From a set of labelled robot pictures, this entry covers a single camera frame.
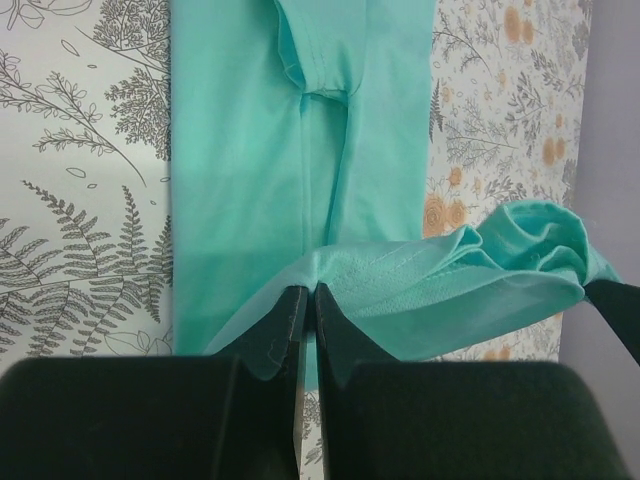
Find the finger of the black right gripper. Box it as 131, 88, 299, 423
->
585, 280, 640, 355

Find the mint green t shirt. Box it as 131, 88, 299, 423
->
171, 1, 617, 360

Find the floral table mat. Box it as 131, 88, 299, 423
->
0, 0, 596, 480

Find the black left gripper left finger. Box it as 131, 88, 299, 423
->
1, 287, 308, 479

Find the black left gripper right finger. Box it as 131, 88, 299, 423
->
314, 284, 630, 479

